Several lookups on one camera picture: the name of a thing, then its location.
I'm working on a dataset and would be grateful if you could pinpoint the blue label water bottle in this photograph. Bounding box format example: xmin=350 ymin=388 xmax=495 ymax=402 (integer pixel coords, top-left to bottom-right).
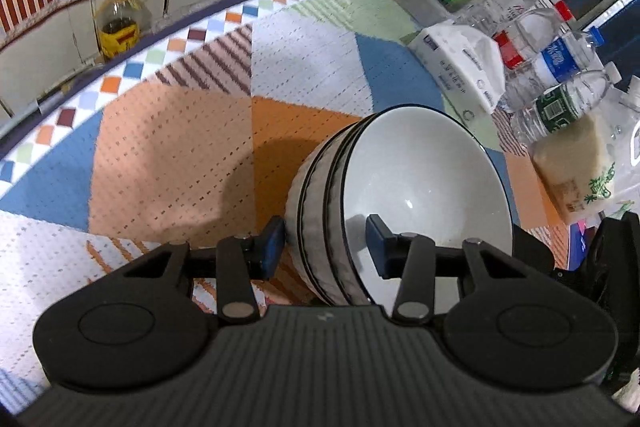
xmin=499 ymin=26 xmax=605 ymax=113

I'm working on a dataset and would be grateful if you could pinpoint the white bowl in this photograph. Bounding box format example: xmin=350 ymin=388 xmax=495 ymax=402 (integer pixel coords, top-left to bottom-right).
xmin=285 ymin=124 xmax=357 ymax=306
xmin=344 ymin=105 xmax=513 ymax=310
xmin=323 ymin=115 xmax=384 ymax=306

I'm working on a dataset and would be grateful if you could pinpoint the patchwork tablecloth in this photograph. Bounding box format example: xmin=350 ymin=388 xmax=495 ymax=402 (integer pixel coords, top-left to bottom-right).
xmin=0 ymin=0 xmax=572 ymax=403

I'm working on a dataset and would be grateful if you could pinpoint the green label water bottle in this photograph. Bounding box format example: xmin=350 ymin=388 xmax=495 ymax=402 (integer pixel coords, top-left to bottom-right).
xmin=511 ymin=62 xmax=622 ymax=146

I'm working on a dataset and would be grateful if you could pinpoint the tissue pack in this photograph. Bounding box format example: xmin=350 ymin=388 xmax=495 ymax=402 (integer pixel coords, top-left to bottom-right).
xmin=408 ymin=23 xmax=506 ymax=124

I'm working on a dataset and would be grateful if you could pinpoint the floor oil jug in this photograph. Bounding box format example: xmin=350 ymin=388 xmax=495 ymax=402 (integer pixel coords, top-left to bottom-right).
xmin=94 ymin=0 xmax=150 ymax=61

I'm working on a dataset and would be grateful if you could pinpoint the clear water bottle white cap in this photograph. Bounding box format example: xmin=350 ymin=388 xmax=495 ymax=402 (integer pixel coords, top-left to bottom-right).
xmin=454 ymin=0 xmax=538 ymax=37

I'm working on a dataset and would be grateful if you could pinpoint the rice bag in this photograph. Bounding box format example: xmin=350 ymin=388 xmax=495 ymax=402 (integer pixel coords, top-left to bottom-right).
xmin=530 ymin=76 xmax=639 ymax=225

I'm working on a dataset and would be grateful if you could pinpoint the red label water bottle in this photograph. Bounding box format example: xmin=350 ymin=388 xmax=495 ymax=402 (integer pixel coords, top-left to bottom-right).
xmin=494 ymin=1 xmax=574 ymax=70

